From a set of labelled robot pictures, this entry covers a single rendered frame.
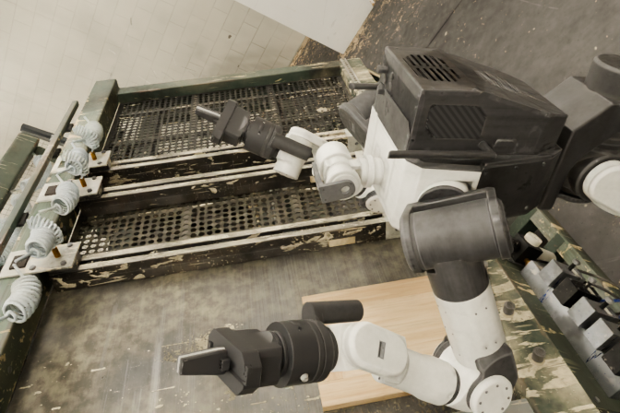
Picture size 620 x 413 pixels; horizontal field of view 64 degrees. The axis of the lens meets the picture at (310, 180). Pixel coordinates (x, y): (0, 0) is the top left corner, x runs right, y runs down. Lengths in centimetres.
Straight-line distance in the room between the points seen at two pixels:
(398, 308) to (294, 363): 65
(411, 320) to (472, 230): 58
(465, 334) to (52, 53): 663
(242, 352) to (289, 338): 8
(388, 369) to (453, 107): 41
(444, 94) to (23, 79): 688
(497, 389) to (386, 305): 48
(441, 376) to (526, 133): 42
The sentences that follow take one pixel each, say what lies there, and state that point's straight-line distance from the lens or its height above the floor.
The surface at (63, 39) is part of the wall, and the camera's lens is 697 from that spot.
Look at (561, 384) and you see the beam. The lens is 121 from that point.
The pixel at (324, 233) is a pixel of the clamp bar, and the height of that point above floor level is 118.
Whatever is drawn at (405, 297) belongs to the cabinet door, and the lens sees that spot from 133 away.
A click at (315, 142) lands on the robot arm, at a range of 122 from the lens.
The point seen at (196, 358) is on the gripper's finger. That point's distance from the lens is 67.
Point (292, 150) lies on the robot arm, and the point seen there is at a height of 142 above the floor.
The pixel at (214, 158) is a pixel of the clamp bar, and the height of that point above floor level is 144.
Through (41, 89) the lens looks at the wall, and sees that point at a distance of 742.
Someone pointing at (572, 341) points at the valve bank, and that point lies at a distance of 133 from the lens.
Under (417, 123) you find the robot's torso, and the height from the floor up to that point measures 139.
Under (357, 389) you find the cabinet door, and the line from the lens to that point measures 117.
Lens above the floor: 181
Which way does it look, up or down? 23 degrees down
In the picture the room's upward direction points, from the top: 70 degrees counter-clockwise
